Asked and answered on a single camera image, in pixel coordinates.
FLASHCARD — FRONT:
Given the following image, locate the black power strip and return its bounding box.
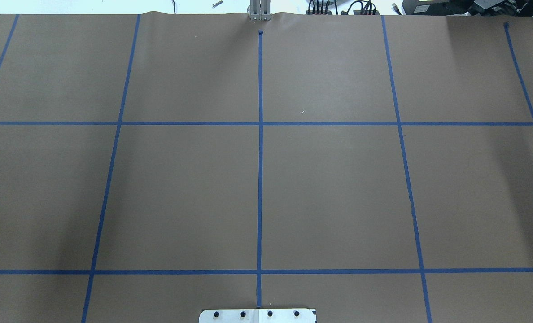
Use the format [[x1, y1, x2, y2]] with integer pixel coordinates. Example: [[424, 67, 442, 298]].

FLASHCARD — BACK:
[[304, 0, 380, 16]]

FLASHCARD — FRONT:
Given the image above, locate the aluminium frame post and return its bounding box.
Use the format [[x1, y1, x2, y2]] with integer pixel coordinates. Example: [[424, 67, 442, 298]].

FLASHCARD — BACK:
[[248, 0, 272, 21]]

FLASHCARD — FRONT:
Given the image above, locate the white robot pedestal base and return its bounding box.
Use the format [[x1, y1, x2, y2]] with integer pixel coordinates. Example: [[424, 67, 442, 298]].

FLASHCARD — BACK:
[[198, 308, 317, 323]]

